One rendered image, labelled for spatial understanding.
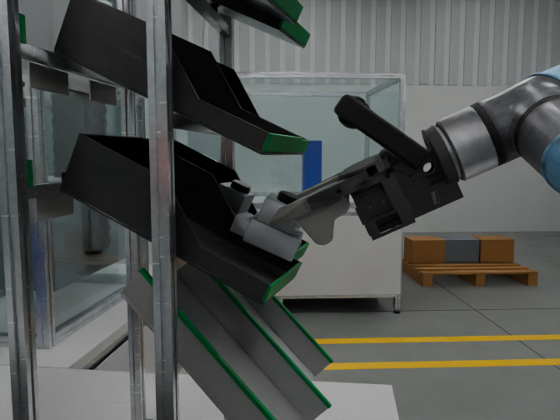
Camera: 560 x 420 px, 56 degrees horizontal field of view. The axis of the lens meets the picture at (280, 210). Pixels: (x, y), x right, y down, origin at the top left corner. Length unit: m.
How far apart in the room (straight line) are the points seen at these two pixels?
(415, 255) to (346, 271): 1.68
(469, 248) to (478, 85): 4.17
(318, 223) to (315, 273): 3.82
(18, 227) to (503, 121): 0.53
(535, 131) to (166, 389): 0.46
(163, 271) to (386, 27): 8.88
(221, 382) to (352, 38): 8.70
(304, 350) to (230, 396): 0.28
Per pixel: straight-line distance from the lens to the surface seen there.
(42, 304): 1.45
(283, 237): 0.61
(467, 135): 0.59
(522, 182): 10.01
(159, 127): 0.57
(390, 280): 4.55
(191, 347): 0.62
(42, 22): 1.65
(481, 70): 9.72
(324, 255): 4.39
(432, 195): 0.61
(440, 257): 6.08
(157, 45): 0.58
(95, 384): 1.24
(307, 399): 0.74
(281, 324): 0.87
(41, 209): 0.71
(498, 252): 6.32
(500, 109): 0.61
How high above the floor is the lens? 1.35
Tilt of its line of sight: 6 degrees down
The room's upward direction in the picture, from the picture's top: straight up
